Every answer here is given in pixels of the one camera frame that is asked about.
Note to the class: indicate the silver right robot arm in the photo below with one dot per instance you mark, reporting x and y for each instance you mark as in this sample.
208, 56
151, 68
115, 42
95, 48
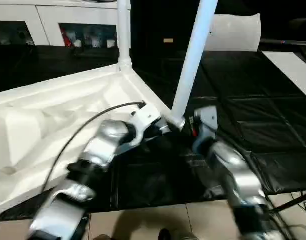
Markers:
233, 172

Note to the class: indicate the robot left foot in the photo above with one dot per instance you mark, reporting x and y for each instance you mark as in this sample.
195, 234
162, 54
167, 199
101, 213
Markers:
103, 237

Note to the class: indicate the white flat board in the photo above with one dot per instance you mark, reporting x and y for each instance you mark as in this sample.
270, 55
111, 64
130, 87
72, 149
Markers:
293, 72

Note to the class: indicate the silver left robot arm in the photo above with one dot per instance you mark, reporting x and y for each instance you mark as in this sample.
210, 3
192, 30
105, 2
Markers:
100, 147

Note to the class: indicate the white jar with blue print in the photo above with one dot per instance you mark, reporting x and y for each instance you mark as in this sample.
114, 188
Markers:
95, 43

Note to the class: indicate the black metal bar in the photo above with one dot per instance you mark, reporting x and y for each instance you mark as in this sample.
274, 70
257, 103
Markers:
293, 201

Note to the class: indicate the white cabinet with glass doors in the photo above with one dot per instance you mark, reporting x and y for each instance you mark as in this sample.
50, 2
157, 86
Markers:
43, 15

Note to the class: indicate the small white jar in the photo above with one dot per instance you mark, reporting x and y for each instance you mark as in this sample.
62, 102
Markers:
76, 43
110, 43

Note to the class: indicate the red bottle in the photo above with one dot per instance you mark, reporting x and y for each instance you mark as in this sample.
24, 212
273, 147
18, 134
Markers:
65, 38

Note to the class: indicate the white plastic table leg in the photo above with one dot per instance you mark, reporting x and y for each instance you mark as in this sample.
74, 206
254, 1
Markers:
195, 50
124, 30

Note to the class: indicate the black padded work mat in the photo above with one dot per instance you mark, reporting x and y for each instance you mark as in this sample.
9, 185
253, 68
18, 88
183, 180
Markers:
243, 87

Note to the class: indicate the small gold label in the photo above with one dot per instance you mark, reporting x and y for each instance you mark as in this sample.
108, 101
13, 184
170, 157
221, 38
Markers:
168, 40

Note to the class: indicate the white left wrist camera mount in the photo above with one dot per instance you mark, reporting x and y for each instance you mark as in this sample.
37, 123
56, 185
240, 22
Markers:
145, 117

